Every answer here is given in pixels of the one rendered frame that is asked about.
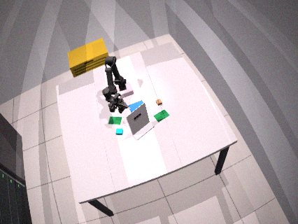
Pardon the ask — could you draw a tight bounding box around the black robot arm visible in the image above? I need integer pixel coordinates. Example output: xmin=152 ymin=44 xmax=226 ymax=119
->
xmin=102 ymin=56 xmax=127 ymax=113

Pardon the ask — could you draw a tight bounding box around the cyan block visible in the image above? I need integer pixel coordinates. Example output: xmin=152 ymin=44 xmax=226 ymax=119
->
xmin=116 ymin=129 xmax=124 ymax=135

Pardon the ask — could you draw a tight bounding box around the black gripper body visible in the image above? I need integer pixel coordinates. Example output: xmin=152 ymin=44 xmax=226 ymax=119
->
xmin=110 ymin=92 xmax=125 ymax=114

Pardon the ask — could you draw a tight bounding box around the blue flat square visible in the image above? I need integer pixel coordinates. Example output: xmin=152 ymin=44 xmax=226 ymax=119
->
xmin=128 ymin=100 xmax=143 ymax=112

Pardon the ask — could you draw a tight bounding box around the small orange block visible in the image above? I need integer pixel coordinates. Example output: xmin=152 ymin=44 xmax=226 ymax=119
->
xmin=156 ymin=99 xmax=162 ymax=106

